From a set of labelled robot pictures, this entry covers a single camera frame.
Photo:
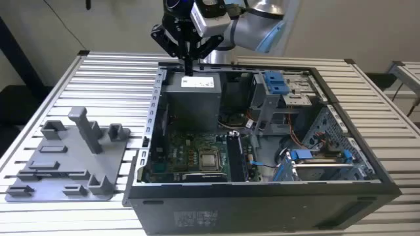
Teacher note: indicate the metal slat side table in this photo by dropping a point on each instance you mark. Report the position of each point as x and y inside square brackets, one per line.
[407, 73]

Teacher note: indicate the installed RAM stick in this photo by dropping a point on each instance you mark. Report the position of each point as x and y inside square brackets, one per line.
[243, 159]

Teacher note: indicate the black hanging rod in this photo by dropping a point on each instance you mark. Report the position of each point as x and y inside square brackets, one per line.
[89, 5]

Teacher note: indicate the black open PC case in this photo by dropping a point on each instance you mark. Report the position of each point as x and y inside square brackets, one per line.
[263, 209]

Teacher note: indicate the dark RAM stick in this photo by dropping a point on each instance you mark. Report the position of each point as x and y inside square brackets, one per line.
[53, 175]

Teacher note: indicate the green motherboard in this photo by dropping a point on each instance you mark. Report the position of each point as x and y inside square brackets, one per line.
[183, 147]

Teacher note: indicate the grey power supply unit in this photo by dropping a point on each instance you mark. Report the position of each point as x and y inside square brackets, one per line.
[193, 108]

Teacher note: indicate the grey parts rack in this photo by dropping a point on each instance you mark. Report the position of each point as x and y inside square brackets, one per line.
[98, 162]

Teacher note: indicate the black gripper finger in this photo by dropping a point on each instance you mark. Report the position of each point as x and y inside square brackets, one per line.
[166, 41]
[210, 46]

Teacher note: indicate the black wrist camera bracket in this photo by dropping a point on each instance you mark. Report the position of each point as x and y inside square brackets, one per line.
[215, 6]

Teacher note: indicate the metal drive cage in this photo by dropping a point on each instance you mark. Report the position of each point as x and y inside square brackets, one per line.
[295, 99]

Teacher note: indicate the blue disk carrier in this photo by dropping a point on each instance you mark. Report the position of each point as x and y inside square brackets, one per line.
[302, 155]

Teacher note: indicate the blue drive bay latch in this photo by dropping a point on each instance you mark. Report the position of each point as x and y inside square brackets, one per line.
[274, 77]

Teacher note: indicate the black graphics card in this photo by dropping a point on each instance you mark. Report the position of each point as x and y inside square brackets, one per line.
[203, 177]

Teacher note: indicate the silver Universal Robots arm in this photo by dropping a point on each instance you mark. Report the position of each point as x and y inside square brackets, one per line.
[253, 29]

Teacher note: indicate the black table corner cap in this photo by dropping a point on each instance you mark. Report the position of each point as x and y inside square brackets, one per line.
[350, 61]
[85, 52]

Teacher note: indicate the silver CPU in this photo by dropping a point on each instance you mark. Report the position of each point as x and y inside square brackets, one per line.
[210, 161]

